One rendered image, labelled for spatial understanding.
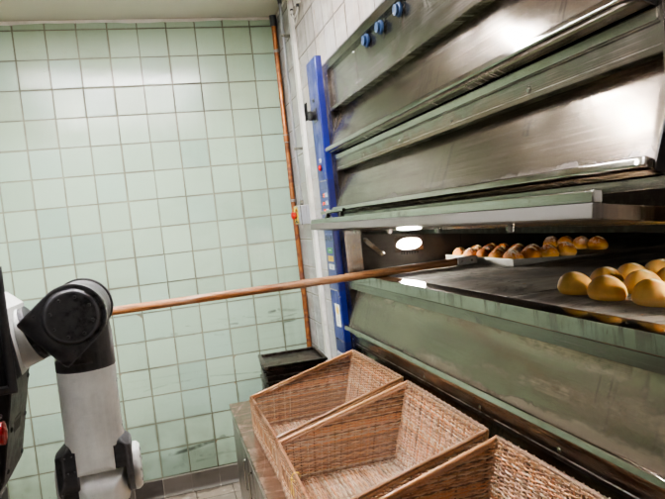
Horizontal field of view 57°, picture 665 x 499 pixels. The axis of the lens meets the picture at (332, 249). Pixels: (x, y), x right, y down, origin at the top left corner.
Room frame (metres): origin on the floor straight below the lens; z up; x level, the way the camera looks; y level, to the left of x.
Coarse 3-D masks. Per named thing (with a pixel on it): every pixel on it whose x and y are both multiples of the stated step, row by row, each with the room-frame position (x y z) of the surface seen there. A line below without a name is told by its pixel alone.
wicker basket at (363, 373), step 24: (336, 360) 2.60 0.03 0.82; (360, 360) 2.51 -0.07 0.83; (288, 384) 2.53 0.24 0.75; (312, 384) 2.56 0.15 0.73; (360, 384) 2.46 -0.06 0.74; (384, 384) 2.09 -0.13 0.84; (264, 408) 2.51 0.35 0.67; (288, 408) 2.53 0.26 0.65; (312, 408) 2.56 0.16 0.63; (336, 408) 2.03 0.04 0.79; (264, 432) 2.19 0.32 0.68; (288, 432) 1.98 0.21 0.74
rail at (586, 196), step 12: (564, 192) 0.99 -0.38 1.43; (576, 192) 0.96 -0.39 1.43; (588, 192) 0.93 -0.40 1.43; (600, 192) 0.92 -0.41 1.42; (456, 204) 1.34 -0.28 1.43; (468, 204) 1.29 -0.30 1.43; (480, 204) 1.24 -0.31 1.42; (492, 204) 1.20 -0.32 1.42; (504, 204) 1.15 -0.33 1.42; (516, 204) 1.12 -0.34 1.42; (528, 204) 1.08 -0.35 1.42; (540, 204) 1.04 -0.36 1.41; (552, 204) 1.01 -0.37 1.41; (564, 204) 0.99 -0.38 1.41; (348, 216) 2.11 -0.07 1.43; (360, 216) 1.98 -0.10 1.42; (372, 216) 1.87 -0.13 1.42; (384, 216) 1.77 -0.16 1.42; (396, 216) 1.68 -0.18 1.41; (408, 216) 1.61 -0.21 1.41
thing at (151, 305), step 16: (352, 272) 2.35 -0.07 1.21; (368, 272) 2.35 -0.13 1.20; (384, 272) 2.37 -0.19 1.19; (400, 272) 2.39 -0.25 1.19; (240, 288) 2.23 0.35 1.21; (256, 288) 2.24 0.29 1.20; (272, 288) 2.25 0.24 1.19; (288, 288) 2.27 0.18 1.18; (144, 304) 2.13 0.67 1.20; (160, 304) 2.14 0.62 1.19; (176, 304) 2.16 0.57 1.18
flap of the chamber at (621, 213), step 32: (320, 224) 2.49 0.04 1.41; (352, 224) 2.06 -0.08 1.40; (384, 224) 1.77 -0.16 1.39; (416, 224) 1.55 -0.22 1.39; (448, 224) 1.38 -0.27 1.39; (480, 224) 1.29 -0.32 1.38; (512, 224) 1.23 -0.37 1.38; (544, 224) 1.18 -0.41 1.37; (576, 224) 1.14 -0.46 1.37; (608, 224) 1.09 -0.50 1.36; (640, 224) 1.05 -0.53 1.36
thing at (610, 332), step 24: (384, 288) 2.26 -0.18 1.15; (408, 288) 2.04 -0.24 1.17; (432, 288) 1.86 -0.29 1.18; (456, 288) 1.81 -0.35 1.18; (480, 312) 1.58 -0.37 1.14; (504, 312) 1.46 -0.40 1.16; (528, 312) 1.36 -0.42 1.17; (552, 312) 1.28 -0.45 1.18; (576, 312) 1.26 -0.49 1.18; (576, 336) 1.21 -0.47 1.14; (600, 336) 1.14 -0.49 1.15; (624, 336) 1.08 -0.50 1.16; (648, 336) 1.03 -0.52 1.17
